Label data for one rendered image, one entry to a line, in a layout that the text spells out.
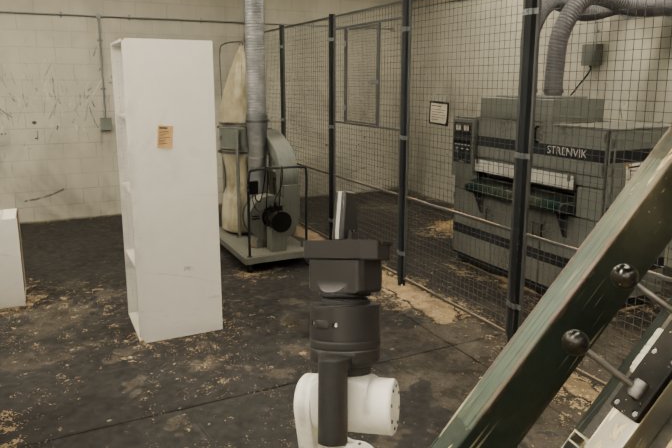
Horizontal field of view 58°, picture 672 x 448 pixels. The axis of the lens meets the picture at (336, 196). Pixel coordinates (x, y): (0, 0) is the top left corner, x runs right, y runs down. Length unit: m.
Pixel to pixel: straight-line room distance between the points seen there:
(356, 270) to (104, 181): 7.97
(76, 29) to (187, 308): 4.94
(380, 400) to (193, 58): 3.62
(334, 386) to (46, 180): 7.98
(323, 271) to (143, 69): 3.47
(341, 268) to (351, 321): 0.06
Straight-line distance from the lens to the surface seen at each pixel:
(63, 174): 8.57
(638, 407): 0.98
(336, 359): 0.71
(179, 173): 4.21
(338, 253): 0.73
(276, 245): 5.85
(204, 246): 4.35
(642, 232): 1.21
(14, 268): 5.46
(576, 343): 0.94
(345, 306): 0.72
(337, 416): 0.72
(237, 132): 6.28
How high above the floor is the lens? 1.78
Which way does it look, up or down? 11 degrees down
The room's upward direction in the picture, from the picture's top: straight up
